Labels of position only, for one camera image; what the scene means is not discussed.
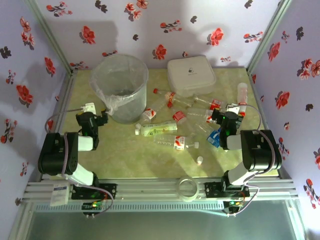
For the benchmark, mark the clear bottle blue label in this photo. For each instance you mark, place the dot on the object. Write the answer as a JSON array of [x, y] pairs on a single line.
[[213, 137]]

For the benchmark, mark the whitish bottle red band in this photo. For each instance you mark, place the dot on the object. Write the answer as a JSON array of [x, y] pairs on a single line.
[[242, 92]]

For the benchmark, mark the clear unlabelled plastic bottle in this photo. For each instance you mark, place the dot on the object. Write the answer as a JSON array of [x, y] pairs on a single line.
[[188, 101]]

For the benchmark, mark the red cap red label bottle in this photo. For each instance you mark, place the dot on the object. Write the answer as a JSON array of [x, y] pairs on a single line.
[[178, 116]]

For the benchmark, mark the small bottle yellow red label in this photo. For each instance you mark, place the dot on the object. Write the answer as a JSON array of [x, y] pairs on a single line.
[[171, 96]]

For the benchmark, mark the green tea plastic bottle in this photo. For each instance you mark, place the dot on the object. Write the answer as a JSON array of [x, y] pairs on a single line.
[[160, 128]]

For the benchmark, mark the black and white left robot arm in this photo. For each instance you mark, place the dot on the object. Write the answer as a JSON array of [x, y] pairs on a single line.
[[57, 155]]

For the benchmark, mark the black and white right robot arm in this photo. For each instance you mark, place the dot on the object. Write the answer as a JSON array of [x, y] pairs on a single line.
[[257, 150]]

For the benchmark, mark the clear plastic bin liner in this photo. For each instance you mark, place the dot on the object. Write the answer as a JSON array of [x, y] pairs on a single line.
[[110, 108]]

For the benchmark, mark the transparent plastic bin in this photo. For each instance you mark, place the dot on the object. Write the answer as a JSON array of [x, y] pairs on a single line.
[[125, 105]]

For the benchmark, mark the small white bottle cap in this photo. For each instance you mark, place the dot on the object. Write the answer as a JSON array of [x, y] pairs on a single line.
[[199, 160]]

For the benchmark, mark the white square storage box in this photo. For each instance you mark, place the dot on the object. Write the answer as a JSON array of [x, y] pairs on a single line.
[[191, 75]]

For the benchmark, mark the white blue printed packet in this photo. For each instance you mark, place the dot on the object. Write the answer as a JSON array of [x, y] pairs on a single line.
[[59, 195]]

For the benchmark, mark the small controller board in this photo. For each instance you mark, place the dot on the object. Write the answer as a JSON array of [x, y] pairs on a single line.
[[233, 203], [93, 205]]

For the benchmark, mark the clear adhesive tape roll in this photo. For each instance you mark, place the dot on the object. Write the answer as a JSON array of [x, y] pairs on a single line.
[[178, 192]]

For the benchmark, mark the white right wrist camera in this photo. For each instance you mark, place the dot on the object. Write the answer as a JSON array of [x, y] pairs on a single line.
[[233, 107]]

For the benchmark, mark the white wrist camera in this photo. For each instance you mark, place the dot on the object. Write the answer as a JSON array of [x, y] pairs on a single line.
[[233, 107], [88, 108]]

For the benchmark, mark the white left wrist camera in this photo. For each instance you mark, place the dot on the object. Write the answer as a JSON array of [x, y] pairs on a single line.
[[88, 108]]

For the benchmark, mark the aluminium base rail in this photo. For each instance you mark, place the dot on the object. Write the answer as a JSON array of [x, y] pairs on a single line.
[[150, 190]]

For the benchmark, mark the aluminium frame post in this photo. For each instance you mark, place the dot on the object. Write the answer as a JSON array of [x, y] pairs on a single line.
[[52, 37], [268, 37]]

